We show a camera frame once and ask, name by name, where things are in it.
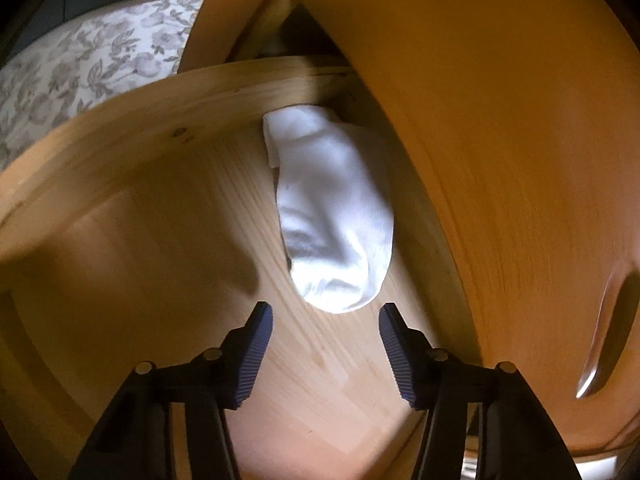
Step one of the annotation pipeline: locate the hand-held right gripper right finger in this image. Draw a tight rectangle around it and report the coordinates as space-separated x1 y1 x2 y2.
378 302 583 480

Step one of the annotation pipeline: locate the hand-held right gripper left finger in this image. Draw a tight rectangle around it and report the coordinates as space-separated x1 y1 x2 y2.
67 301 275 480

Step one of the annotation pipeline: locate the white sock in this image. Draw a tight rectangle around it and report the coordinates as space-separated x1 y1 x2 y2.
262 104 396 315

